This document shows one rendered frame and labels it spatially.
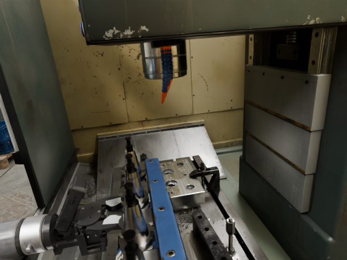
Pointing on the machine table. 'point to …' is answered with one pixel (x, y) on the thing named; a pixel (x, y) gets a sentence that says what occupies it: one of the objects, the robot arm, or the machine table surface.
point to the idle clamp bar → (207, 230)
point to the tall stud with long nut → (230, 234)
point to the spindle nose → (148, 55)
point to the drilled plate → (199, 193)
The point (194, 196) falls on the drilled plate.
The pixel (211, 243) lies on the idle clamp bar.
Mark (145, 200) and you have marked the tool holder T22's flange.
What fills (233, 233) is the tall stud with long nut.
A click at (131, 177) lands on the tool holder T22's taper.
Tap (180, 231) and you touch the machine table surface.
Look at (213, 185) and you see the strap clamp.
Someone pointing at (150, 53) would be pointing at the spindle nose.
